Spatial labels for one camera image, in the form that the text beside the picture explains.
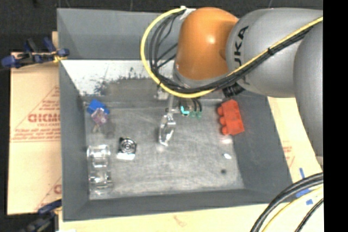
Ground grey metal bin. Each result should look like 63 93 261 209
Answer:
56 7 294 221

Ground red toy building block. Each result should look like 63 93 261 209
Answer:
216 99 245 136

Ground black and silver round gadget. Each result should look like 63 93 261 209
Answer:
116 136 138 162

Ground blue toy block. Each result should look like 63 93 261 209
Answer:
86 99 110 115

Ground clear glass thing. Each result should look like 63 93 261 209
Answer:
86 144 114 195

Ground small purple toy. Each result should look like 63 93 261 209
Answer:
90 108 108 133

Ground brown cardboard board, red print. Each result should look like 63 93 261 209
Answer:
7 52 63 216

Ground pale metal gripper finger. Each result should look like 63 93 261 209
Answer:
166 114 177 146
158 114 167 147

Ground black cylinder on white bracket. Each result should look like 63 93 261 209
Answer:
222 83 245 98

